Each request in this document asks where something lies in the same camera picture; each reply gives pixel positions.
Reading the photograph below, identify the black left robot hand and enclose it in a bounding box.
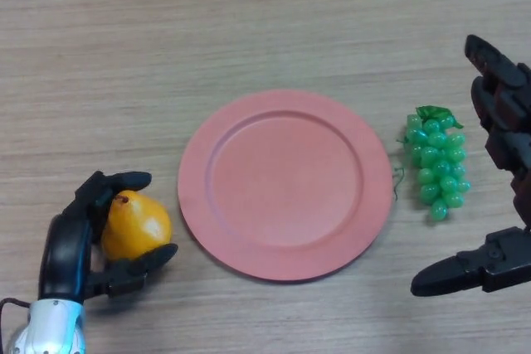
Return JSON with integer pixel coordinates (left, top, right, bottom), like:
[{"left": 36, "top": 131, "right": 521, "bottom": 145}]
[{"left": 38, "top": 170, "right": 179, "bottom": 304}]

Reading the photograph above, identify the green grape bunch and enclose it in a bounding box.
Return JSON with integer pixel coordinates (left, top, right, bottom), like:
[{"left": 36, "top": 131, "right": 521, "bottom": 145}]
[{"left": 392, "top": 105, "right": 472, "bottom": 224}]

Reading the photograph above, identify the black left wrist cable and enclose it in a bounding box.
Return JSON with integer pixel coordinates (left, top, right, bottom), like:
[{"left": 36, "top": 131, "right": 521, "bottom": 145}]
[{"left": 0, "top": 297, "right": 32, "bottom": 347}]

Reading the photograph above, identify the yellow pear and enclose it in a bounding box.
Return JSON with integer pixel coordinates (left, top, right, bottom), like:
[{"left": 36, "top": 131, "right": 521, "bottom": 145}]
[{"left": 100, "top": 190, "right": 173, "bottom": 263}]

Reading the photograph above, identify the pink round plate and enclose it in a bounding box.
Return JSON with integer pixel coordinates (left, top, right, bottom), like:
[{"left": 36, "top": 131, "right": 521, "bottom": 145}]
[{"left": 177, "top": 89, "right": 394, "bottom": 284}]

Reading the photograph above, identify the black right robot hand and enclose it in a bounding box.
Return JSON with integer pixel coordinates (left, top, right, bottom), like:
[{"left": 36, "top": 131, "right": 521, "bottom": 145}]
[{"left": 410, "top": 34, "right": 531, "bottom": 298}]

